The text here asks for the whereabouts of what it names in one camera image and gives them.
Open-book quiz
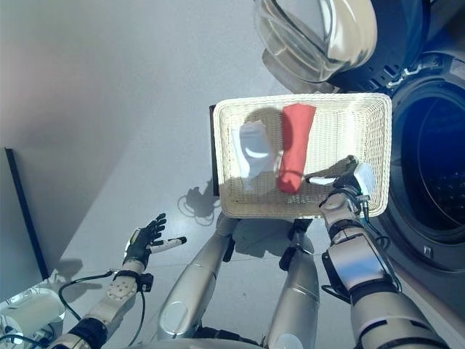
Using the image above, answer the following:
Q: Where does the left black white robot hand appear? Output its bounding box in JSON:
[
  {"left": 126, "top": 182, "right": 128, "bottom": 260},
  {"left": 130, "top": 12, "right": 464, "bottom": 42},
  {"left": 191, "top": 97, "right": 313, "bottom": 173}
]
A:
[{"left": 123, "top": 213, "right": 188, "bottom": 263}]

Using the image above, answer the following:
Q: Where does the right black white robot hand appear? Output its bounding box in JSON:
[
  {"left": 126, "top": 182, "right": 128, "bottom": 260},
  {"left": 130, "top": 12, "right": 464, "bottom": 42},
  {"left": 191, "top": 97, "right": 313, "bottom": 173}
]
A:
[{"left": 304, "top": 154, "right": 377, "bottom": 199}]

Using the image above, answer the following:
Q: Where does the red cloth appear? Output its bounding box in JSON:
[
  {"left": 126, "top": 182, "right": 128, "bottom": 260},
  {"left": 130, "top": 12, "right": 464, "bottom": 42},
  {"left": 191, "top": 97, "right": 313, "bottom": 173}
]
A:
[{"left": 276, "top": 103, "right": 317, "bottom": 194}]

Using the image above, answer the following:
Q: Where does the white cloth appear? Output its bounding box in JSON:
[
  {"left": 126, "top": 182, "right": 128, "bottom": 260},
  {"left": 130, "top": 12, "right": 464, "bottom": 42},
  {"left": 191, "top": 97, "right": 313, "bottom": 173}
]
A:
[{"left": 230, "top": 121, "right": 283, "bottom": 193}]

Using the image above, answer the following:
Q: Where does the grey front-load washing machine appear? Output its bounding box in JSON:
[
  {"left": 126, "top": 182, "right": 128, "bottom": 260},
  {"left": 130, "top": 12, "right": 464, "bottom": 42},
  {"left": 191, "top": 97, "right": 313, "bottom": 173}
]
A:
[{"left": 326, "top": 0, "right": 465, "bottom": 286}]

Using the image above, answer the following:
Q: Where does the white wicker laundry basket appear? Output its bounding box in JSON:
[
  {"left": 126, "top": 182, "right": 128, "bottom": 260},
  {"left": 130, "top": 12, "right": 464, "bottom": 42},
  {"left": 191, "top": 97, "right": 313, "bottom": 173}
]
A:
[{"left": 212, "top": 92, "right": 393, "bottom": 220}]

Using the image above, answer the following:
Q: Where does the left silver robot leg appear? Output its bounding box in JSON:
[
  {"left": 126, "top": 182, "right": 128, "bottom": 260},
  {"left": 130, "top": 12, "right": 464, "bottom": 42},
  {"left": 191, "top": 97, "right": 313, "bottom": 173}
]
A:
[{"left": 156, "top": 214, "right": 241, "bottom": 342}]

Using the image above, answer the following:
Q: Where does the dark brown wooden stool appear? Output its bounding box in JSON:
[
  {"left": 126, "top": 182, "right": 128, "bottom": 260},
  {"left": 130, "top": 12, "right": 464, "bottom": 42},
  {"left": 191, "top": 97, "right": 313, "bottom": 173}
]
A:
[{"left": 208, "top": 104, "right": 221, "bottom": 198}]

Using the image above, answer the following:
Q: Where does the black-edged white panel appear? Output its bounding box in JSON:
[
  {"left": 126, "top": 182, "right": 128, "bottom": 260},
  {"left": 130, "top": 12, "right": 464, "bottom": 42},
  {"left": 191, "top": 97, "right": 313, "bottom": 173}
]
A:
[{"left": 0, "top": 146, "right": 51, "bottom": 303}]

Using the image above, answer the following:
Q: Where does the white cylindrical device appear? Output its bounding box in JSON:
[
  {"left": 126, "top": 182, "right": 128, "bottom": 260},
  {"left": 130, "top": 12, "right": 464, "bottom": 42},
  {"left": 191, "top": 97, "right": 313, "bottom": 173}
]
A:
[{"left": 0, "top": 286, "right": 67, "bottom": 343}]

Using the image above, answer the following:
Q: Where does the pale washer plinth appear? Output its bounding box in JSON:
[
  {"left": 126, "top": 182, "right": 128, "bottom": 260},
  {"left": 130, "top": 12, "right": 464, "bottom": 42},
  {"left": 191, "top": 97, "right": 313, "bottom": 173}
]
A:
[{"left": 393, "top": 258, "right": 465, "bottom": 349}]

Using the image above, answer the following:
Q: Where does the round glass washer door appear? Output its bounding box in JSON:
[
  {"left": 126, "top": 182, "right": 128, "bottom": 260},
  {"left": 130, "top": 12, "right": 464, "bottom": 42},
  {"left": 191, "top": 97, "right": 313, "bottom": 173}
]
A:
[{"left": 253, "top": 0, "right": 377, "bottom": 89}]

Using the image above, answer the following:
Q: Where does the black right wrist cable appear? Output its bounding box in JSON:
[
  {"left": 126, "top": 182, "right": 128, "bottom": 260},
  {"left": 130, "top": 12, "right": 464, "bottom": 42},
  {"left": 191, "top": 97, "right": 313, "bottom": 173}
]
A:
[{"left": 357, "top": 195, "right": 401, "bottom": 294}]

